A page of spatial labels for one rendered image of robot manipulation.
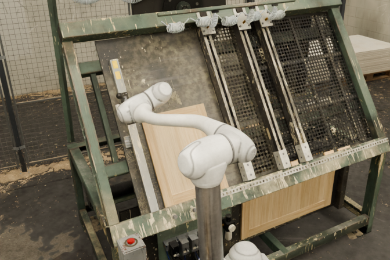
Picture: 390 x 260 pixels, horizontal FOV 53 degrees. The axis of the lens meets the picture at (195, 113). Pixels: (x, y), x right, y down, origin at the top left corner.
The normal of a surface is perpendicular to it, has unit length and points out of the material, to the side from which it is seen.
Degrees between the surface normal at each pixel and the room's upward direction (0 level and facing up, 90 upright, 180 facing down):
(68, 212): 0
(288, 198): 90
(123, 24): 54
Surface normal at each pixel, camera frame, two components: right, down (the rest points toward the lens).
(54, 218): -0.02, -0.91
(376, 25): -0.93, 0.17
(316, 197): 0.46, 0.35
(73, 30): 0.36, -0.25
